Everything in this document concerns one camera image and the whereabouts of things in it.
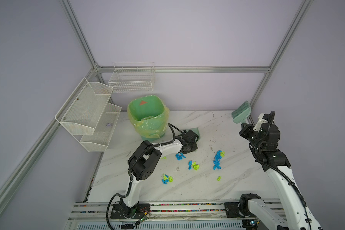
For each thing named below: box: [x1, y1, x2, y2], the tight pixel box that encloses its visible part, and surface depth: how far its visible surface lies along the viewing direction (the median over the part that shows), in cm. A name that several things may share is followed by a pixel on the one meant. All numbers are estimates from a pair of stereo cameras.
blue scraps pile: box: [212, 149, 226, 171], surface depth 93 cm
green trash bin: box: [127, 94, 170, 142], surface depth 89 cm
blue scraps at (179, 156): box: [174, 152, 187, 161], surface depth 95 cm
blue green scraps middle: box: [187, 160, 200, 171], surface depth 91 cm
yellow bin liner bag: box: [127, 94, 170, 139], surface depth 89 cm
